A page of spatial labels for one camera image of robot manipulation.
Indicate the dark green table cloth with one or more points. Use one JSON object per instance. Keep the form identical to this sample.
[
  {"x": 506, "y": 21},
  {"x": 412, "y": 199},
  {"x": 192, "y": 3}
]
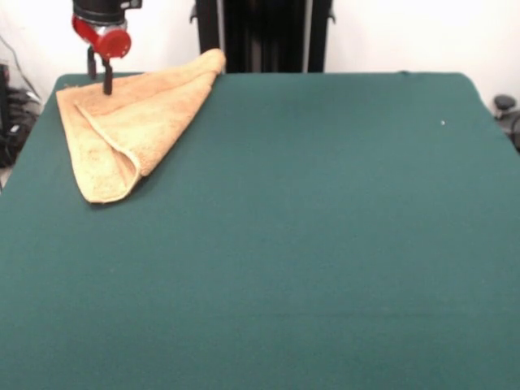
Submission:
[{"x": 365, "y": 264}]

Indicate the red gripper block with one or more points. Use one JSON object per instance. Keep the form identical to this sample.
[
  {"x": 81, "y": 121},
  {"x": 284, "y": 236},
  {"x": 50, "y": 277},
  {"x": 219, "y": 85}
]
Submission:
[{"x": 113, "y": 42}]

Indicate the tall black box device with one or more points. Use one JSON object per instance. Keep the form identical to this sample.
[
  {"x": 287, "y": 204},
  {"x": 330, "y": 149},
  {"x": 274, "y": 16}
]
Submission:
[{"x": 4, "y": 93}]

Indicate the gray black floor stand base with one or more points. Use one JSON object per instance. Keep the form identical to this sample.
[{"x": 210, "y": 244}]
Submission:
[
  {"x": 22, "y": 122},
  {"x": 508, "y": 109}
]

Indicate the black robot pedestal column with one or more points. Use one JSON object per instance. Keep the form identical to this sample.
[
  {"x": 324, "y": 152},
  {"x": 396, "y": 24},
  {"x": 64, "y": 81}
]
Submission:
[{"x": 276, "y": 36}]

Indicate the tan terry towel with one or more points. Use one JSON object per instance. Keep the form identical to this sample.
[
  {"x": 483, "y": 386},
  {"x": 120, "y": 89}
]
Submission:
[{"x": 134, "y": 134}]

